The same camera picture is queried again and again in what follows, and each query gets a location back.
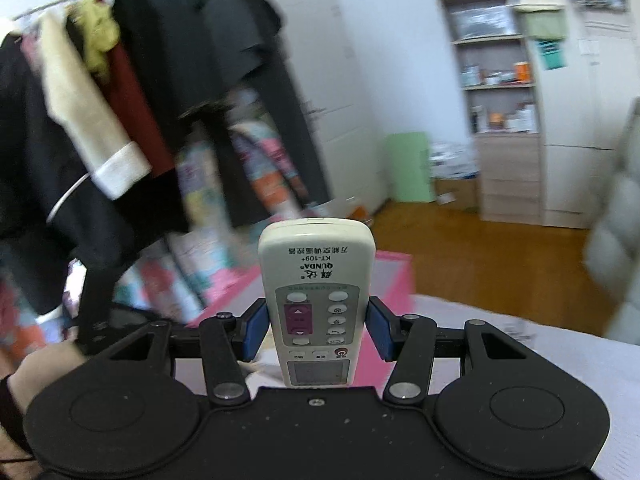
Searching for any cream coat with fleece cuff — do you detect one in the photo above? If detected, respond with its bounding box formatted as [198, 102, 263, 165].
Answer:
[37, 12, 153, 201]

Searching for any pink shoe box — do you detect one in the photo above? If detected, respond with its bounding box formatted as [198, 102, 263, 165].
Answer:
[200, 251, 414, 356]

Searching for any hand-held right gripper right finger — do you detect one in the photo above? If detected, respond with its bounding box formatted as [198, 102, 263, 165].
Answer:
[366, 297, 538, 404]

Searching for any tissue pack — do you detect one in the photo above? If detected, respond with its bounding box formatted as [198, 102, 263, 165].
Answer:
[430, 142, 479, 181]

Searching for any black jacket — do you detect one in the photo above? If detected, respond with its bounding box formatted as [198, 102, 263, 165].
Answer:
[0, 32, 166, 316]

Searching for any person's left forearm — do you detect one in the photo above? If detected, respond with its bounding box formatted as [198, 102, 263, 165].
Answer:
[0, 342, 88, 461]

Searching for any cream remote with purple buttons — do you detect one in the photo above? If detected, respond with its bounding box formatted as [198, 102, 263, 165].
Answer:
[257, 217, 377, 388]

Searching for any long black coat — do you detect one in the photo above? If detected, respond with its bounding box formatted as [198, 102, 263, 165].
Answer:
[112, 0, 333, 233]

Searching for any white cat-print tablecloth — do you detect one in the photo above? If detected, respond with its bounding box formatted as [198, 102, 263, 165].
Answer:
[410, 292, 640, 480]

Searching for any red garment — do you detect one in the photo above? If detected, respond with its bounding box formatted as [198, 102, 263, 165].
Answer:
[97, 42, 176, 178]

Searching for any yellow-green garment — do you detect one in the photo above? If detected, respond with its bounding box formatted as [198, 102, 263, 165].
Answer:
[74, 0, 122, 82]

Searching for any teal hanging bag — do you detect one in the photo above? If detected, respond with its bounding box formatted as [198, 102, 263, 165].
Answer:
[534, 37, 569, 72]

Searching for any wooden bookshelf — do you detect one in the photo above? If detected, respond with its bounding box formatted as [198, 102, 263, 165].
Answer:
[439, 0, 545, 226]

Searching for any grey puffer jacket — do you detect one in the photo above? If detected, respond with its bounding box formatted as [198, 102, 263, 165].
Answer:
[582, 100, 640, 346]

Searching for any green folding chair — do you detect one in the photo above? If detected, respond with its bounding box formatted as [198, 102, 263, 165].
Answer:
[386, 132, 437, 204]

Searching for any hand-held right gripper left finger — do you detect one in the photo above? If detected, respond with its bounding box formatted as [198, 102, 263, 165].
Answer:
[95, 299, 271, 407]

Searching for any cardboard box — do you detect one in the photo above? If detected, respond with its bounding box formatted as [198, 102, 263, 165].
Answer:
[434, 177, 480, 212]

